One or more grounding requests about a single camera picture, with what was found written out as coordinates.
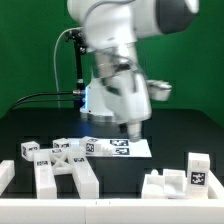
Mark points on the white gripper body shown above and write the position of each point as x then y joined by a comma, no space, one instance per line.
126,95

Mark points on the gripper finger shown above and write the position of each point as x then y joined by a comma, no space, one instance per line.
134,131

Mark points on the white chair seat block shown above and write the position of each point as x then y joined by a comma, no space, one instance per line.
170,184

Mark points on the white X-frame chair legs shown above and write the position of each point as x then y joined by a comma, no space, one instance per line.
49,163

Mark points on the small white tagged cube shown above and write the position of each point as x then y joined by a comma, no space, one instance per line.
28,149

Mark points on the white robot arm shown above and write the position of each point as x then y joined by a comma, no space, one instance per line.
110,30

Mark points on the small white cube left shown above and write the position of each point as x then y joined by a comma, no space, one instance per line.
61,143

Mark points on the white left fence bar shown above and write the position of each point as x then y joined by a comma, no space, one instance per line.
7,172

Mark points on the white front fence bar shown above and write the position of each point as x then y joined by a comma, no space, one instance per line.
111,211

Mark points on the white flat tagged base plate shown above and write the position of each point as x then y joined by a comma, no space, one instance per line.
123,147

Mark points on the black camera on stand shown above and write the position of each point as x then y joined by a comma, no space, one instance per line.
80,48

